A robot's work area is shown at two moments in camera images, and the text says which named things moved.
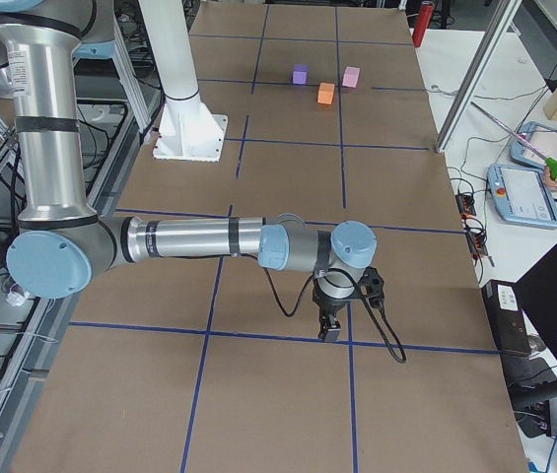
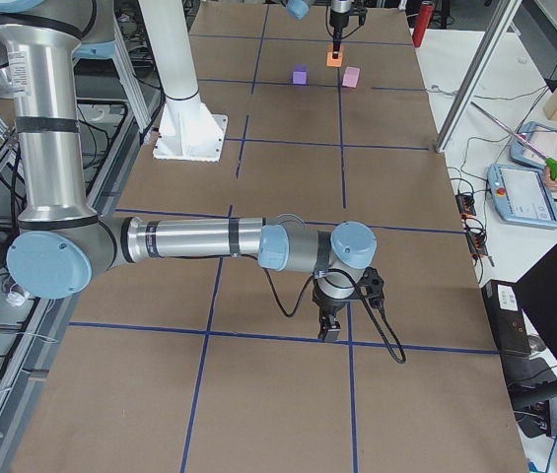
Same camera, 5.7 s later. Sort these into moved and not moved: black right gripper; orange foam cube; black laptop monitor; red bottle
Moved: orange foam cube
Not moved: red bottle; black right gripper; black laptop monitor
